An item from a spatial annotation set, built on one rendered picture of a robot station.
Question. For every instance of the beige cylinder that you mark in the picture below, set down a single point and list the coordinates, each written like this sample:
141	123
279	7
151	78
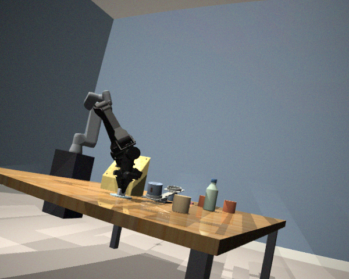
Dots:
181	203

